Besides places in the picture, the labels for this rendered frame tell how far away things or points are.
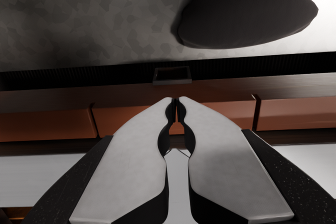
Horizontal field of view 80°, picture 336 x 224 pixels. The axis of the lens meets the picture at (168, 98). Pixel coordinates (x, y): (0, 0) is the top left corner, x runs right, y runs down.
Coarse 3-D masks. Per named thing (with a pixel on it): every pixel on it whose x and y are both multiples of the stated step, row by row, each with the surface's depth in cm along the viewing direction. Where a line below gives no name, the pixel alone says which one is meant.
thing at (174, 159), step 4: (172, 148) 22; (176, 148) 22; (168, 152) 22; (172, 152) 22; (176, 152) 22; (180, 152) 22; (164, 156) 22; (168, 156) 22; (172, 156) 22; (176, 156) 22; (180, 156) 22; (184, 156) 22; (168, 160) 22; (172, 160) 22; (176, 160) 22; (180, 160) 22; (184, 160) 22; (168, 164) 23; (172, 164) 23; (176, 164) 23; (180, 164) 23; (184, 164) 23
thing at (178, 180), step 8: (168, 168) 23; (176, 168) 23; (184, 168) 23; (168, 176) 24; (176, 176) 24; (184, 176) 24; (168, 184) 24; (176, 184) 24; (184, 184) 24; (176, 192) 25; (184, 192) 25; (176, 200) 26; (184, 200) 26
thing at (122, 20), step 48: (0, 0) 30; (48, 0) 30; (96, 0) 30; (144, 0) 30; (0, 48) 34; (48, 48) 34; (96, 48) 33; (144, 48) 33; (192, 48) 33; (240, 48) 33; (288, 48) 33
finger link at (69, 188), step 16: (96, 144) 9; (80, 160) 8; (96, 160) 8; (64, 176) 7; (80, 176) 7; (48, 192) 7; (64, 192) 7; (80, 192) 6; (32, 208) 6; (48, 208) 6; (64, 208) 6
